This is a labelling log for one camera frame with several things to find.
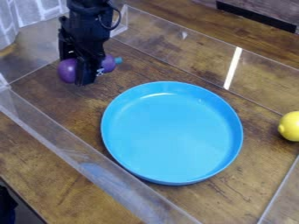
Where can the purple toy eggplant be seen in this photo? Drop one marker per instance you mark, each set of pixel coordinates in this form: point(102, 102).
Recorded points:
point(66, 67)

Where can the clear acrylic enclosure wall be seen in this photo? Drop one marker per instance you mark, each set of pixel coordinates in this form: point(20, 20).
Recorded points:
point(171, 40)

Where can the yellow lemon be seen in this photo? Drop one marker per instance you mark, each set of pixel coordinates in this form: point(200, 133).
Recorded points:
point(288, 126)

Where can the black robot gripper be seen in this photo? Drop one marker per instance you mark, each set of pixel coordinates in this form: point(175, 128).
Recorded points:
point(84, 31)

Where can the white patterned curtain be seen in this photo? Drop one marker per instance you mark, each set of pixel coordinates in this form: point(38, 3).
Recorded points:
point(18, 13)

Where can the blue round tray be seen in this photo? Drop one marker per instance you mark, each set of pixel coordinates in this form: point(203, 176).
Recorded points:
point(171, 132)

